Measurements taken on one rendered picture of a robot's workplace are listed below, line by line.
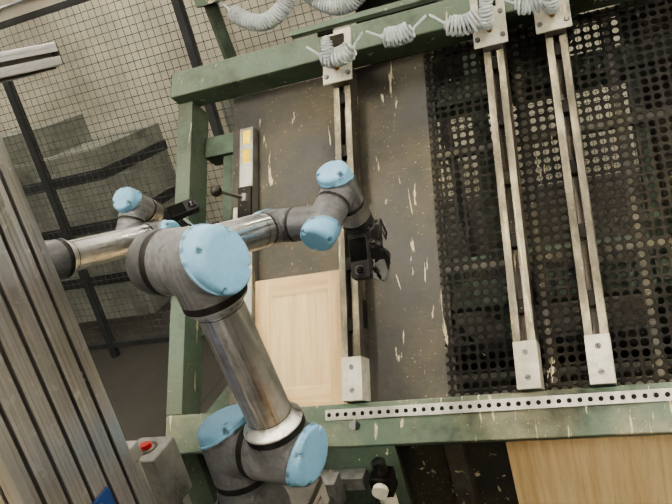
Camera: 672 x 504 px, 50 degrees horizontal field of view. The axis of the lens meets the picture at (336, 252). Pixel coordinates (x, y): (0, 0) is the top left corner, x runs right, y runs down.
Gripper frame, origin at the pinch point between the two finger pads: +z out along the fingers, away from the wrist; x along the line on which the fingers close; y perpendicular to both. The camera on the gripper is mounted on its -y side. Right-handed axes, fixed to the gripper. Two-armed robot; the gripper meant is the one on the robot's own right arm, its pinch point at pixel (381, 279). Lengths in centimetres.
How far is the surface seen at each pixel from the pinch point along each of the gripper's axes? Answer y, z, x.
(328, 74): 82, -9, 24
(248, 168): 63, 8, 56
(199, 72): 94, -14, 73
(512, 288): 14.2, 27.0, -26.7
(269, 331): 13, 33, 49
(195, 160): 71, 6, 79
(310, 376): 0, 40, 36
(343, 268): 25.1, 21.9, 21.9
